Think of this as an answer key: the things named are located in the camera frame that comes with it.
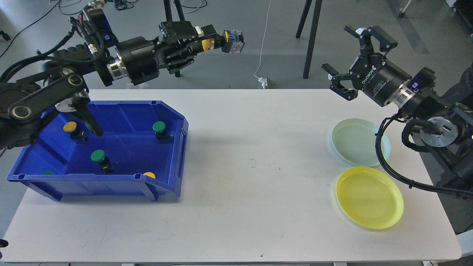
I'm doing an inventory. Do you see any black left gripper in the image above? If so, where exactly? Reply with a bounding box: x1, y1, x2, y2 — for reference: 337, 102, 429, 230
116, 21, 218, 86

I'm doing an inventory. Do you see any yellow plate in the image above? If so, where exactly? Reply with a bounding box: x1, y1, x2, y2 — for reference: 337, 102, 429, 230
336, 166, 404, 230

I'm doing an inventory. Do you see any yellow push button front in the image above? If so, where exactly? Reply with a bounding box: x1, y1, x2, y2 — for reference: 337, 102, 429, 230
143, 172, 156, 179

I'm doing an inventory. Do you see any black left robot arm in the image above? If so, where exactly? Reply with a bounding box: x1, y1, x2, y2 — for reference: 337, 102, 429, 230
1, 0, 244, 150

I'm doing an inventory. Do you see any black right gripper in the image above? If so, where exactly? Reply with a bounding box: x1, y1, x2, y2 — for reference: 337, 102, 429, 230
321, 25, 413, 108

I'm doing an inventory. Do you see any green push button right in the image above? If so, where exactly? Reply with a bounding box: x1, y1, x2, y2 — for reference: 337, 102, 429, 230
152, 121, 170, 144

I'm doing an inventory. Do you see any yellow push button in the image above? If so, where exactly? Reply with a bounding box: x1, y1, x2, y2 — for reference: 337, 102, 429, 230
143, 172, 156, 179
201, 30, 245, 54
63, 121, 88, 144

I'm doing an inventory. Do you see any white floor cable with plug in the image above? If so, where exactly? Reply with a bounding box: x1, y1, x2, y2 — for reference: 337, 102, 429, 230
253, 0, 280, 89

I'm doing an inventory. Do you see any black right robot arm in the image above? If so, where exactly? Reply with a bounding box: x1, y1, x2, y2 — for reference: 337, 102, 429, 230
321, 26, 472, 199

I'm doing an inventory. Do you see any blue plastic storage bin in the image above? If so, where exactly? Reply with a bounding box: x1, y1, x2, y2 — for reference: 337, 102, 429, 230
6, 101, 188, 201

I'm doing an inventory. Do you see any green push button centre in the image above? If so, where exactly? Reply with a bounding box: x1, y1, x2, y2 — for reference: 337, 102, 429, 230
90, 149, 114, 174

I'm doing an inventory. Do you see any black tripod legs right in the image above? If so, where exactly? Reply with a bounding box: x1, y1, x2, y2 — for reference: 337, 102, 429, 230
295, 0, 323, 79

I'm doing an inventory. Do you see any light green plate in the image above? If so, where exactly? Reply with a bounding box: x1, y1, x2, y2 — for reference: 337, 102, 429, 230
329, 118, 380, 168

